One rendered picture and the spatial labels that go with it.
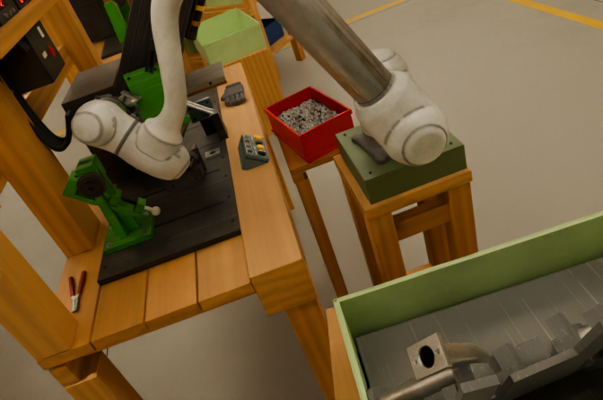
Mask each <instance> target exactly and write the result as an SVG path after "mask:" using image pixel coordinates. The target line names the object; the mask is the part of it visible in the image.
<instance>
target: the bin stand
mask: <svg viewBox="0 0 603 400"><path fill-rule="evenodd" d="M277 138H278V137H277ZM278 141H279V143H280V145H281V148H282V151H283V154H284V157H285V160H286V163H287V165H288V168H289V171H290V173H291V175H292V178H293V183H294V184H296V186H297V188H298V191H299V194H300V197H301V200H302V203H303V205H304V208H305V211H306V214H307V215H308V218H309V221H310V225H311V228H312V230H313V233H314V235H315V238H316V241H317V242H318V245H319V250H320V252H321V255H322V257H323V260H324V262H325V265H326V268H327V270H328V274H329V276H330V279H331V282H332V284H333V286H334V289H335V292H336V295H337V297H338V298H340V297H343V296H345V295H348V291H347V289H346V286H345V281H344V278H343V275H342V273H341V271H340V268H339V265H338V262H337V260H336V255H335V252H334V249H333V247H332V245H331V242H330V239H329V236H328V232H327V229H326V226H325V223H324V221H323V218H322V216H321V213H320V210H319V206H318V203H317V200H316V197H315V195H314V192H313V190H312V187H311V184H310V180H309V177H308V175H307V173H306V172H304V171H305V170H310V169H312V168H315V167H318V166H320V165H322V164H325V163H328V162H330V161H333V160H334V159H333V157H334V156H336V155H338V154H340V151H339V148H338V149H336V150H334V151H333V152H330V153H328V154H327V155H325V156H323V157H321V158H319V159H317V160H315V161H314V162H312V163H310V164H309V163H307V162H306V161H305V160H304V159H303V158H301V157H300V156H299V155H298V154H297V153H296V152H294V151H293V150H292V149H291V148H290V147H288V146H287V145H286V144H285V143H284V142H282V141H281V140H280V139H279V138H278Z"/></svg>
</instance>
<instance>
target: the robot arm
mask: <svg viewBox="0 0 603 400"><path fill-rule="evenodd" d="M257 1H258V2H259V3H260V4H261V5H262V6H263V7H264V8H265V9H266V10H267V11H268V12H269V13H270V14H271V15H272V16H273V17H274V18H275V19H276V20H277V21H278V22H279V23H280V24H281V25H282V26H283V27H284V28H285V29H286V30H287V31H288V32H289V33H290V34H291V35H292V37H293V38H294V39H295V40H296V41H297V42H298V43H299V44H300V45H301V46H302V47H303V48H304V49H305V50H306V51H307V52H308V53H309V54H310V55H311V56H312V57H313V58H314V59H315V60H316V61H317V62H318V63H319V64H320V65H321V66H322V67H323V68H324V69H325V70H326V71H327V72H328V73H329V74H330V75H331V76H332V77H333V78H334V79H335V81H336V82H337V83H338V84H339V85H340V86H341V87H342V88H343V89H344V90H345V91H346V92H347V93H348V94H349V95H350V96H351V97H352V98H353V99H354V105H355V116H356V118H357V119H358V120H359V122H360V124H361V127H362V132H361V133H358V134H355V135H353V136H352V138H351V139H352V142H353V143H355V144H358V145H359V146H361V147H362V148H363V149H364V150H365V151H366V152H367V153H369V154H370V155H371V156H372V157H373V158H374V159H375V161H376V162H377V164H379V165H382V164H385V163H387V162H388V161H390V160H391V159H393V160H395V161H397V162H400V163H402V164H406V165H409V166H423V165H425V164H426V163H429V162H431V161H434V160H435V159H436V158H438V157H439V156H440V155H441V153H442V151H443V149H444V148H445V147H446V145H447V143H448V139H449V128H448V123H447V119H446V117H445V116H444V114H443V113H442V111H441V110H440V108H439V107H438V106H437V105H436V104H435V103H434V102H433V101H432V100H431V99H430V97H429V96H428V95H427V94H426V93H425V92H424V91H423V90H422V89H421V88H420V87H419V86H418V85H417V84H416V83H415V82H414V80H413V78H412V76H411V74H410V73H409V72H408V68H407V65H406V62H405V61H404V60H403V59H402V57H401V56H400V55H399V54H398V53H397V52H395V51H392V50H391V49H388V48H378V49H374V50H370V49H369V48H368V47H367V46H366V45H365V44H364V43H363V41H362V40H361V39H360V38H359V37H358V36H357V35H356V34H355V32H354V31H353V30H352V29H351V28H350V27H349V26H348V24H347V23H346V22H345V21H344V20H343V19H342V18H341V16H340V15H339V14H338V13H337V12H336V11H335V9H334V8H333V7H332V6H331V5H330V4H329V3H328V1H327V0H257ZM182 2H183V0H152V2H151V24H152V31H153V40H154V45H155V50H156V55H157V59H158V64H159V68H160V73H161V78H162V87H163V92H164V105H163V109H162V112H161V113H160V114H159V116H157V117H154V118H147V119H146V120H145V122H143V123H141V122H139V121H138V119H139V118H140V113H139V112H140V110H141V107H138V106H137V104H136V103H137V101H136V100H132V101H131V102H130V104H128V105H126V104H125V103H124V102H123V100H124V98H125V96H124V95H121V96H119V95H118V94H115V97H112V95H111V94H105V95H101V96H95V98H94V100H91V101H89V102H86V103H85V104H83V105H82V106H81V107H80V108H79V109H78V110H77V111H76V113H75V115H74V117H73V119H72V121H71V129H72V132H73V135H74V137H75V138H76V139H77V140H78V141H80V142H81V143H84V144H87V145H90V146H94V147H97V148H101V149H103V150H106V151H108V152H112V153H114V154H116V155H117V156H118V157H120V158H121V159H123V160H124V161H126V162H127V163H128V164H130V165H132V166H133V167H135V168H137V169H139V170H141V171H142V172H145V173H147V174H149V175H151V176H154V177H156V178H160V179H165V180H173V179H177V178H179V177H180V176H181V175H182V174H183V173H184V172H185V171H186V169H187V168H188V166H189V165H190V156H189V153H188V150H187V149H186V148H185V147H184V146H182V145H181V143H182V141H183V138H182V135H181V133H180V129H181V127H182V124H183V121H184V118H185V116H186V111H187V104H188V97H187V86H186V79H185V72H184V65H183V58H182V51H181V44H180V37H179V10H180V7H181V4H182ZM133 112H134V113H133Z"/></svg>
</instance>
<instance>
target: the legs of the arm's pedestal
mask: <svg viewBox="0 0 603 400"><path fill-rule="evenodd" d="M340 177H341V179H342V183H343V186H344V189H345V194H346V197H347V201H348V203H349V206H350V210H351V213H352V216H353V219H354V224H355V228H356V230H357V233H358V237H359V240H360V242H361V246H362V249H363V254H364V257H365V261H366V264H367V266H368V270H369V273H370V276H371V281H372V284H373V286H376V285H379V284H382V283H386V282H389V281H392V280H395V279H397V278H400V277H403V276H406V275H409V274H413V273H416V272H419V271H422V270H424V269H427V268H430V267H433V266H436V265H440V264H443V263H447V262H449V261H452V260H455V259H458V258H461V257H465V256H468V255H471V254H474V253H476V252H478V246H477V238H476V224H475V216H474V208H473V201H472V193H471V186H470V182H468V183H467V184H464V185H461V186H459V187H455V188H453V189H450V190H448V191H445V192H443V193H440V194H438V195H436V196H432V197H429V198H426V199H424V200H422V201H420V202H417V206H416V207H413V208H411V209H408V210H406V211H404V212H401V213H397V214H394V215H392V213H387V214H384V215H382V216H380V217H378V218H375V219H372V220H370V221H367V220H366V219H365V217H364V215H363V213H362V211H361V209H360V207H359V206H358V204H357V203H356V201H355V200H354V197H353V195H352V194H351V192H350V190H349V188H348V187H347V185H346V183H345V182H344V180H343V178H342V176H341V175H340ZM420 232H422V233H423V234H424V242H425V246H426V251H427V256H428V260H429V263H428V264H425V265H421V266H419V267H417V268H415V269H412V270H409V271H407V272H406V269H405V266H404V262H403V258H402V254H401V250H400V246H399V243H398V242H399V241H400V240H402V239H406V238H408V237H411V236H413V235H415V234H417V233H420Z"/></svg>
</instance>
